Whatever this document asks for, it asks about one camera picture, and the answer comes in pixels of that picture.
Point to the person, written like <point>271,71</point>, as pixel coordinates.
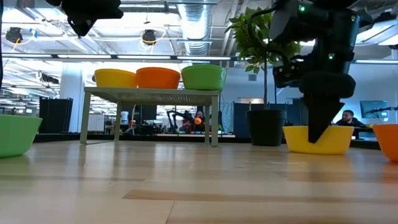
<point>349,115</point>

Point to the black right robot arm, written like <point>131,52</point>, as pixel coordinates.
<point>335,28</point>

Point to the black office cabinet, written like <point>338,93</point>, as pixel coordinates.
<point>56,115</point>

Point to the linear ceiling light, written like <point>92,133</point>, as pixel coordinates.
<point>26,56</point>
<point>84,56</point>
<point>203,58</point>
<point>143,57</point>
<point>376,61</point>

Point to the silver ceiling ventilation duct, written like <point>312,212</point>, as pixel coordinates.
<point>196,18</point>

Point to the green plastic mini bowl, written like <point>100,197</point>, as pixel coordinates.
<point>202,79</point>
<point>15,137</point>

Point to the computer monitor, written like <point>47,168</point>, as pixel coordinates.
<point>373,109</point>

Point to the black bar behind shelf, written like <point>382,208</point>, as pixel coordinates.
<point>102,137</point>

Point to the grey wall vent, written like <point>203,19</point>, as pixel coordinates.
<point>252,77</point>

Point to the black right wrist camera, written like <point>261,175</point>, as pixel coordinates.
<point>286,74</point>

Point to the yellow plastic mini bowl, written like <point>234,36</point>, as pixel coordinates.
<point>115,79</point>
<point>342,140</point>

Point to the black plant pot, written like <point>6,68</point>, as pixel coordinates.
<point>265,127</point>

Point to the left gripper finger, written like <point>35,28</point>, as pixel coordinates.
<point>107,9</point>

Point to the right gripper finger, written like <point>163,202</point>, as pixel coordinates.
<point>320,115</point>

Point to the green leafy potted tree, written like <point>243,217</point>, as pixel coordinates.
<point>248,37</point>

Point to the orange plastic mini bowl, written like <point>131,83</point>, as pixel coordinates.
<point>388,143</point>
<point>158,79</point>

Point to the black background robot arm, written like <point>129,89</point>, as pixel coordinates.
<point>174,119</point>

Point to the white plastic container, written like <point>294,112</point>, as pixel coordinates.
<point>124,117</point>

